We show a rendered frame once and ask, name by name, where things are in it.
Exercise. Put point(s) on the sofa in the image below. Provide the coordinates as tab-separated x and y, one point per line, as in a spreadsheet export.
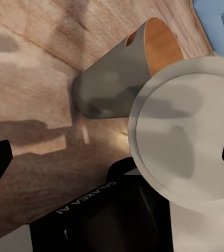
209	14

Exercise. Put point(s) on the trash can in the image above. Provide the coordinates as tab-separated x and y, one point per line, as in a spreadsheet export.
109	87

